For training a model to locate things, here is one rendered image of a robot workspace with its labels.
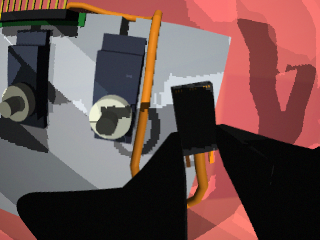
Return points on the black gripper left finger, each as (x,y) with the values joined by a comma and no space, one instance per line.
(151,206)

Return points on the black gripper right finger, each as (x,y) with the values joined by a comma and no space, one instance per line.
(278,183)

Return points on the black pin header strip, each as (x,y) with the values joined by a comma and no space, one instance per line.
(42,17)

